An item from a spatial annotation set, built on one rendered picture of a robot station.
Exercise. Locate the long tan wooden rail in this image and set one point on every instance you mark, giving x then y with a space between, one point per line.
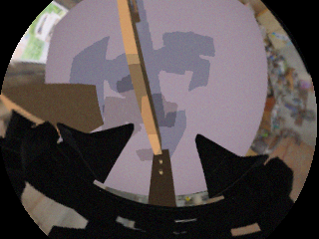
139 76

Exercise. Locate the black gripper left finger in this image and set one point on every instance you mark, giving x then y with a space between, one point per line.
100 149

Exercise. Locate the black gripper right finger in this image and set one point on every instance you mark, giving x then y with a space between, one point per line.
221 168

